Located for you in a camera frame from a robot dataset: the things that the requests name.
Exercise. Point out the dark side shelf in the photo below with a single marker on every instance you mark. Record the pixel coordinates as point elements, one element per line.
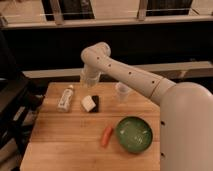
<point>15,102</point>

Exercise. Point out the long wooden bench rail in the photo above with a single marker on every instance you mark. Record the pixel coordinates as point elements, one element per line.
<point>180,70</point>

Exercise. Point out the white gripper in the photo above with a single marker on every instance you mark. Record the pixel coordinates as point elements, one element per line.
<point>89,76</point>

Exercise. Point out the orange carrot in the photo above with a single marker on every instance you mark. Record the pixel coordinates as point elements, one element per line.
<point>106,136</point>

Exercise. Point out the black rectangular block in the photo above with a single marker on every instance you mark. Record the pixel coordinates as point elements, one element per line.
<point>95,99</point>

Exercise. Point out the white plastic bottle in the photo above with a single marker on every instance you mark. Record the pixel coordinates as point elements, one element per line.
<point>65,100</point>

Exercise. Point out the white sponge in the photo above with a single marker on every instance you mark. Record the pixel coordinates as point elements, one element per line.
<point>87,103</point>

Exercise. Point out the green bowl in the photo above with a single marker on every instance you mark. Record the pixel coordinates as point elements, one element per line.
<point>134,134</point>

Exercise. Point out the white ceramic cup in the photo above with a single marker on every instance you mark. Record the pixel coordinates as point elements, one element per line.
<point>122,91</point>

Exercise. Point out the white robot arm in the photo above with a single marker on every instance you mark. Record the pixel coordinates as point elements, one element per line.
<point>186,109</point>

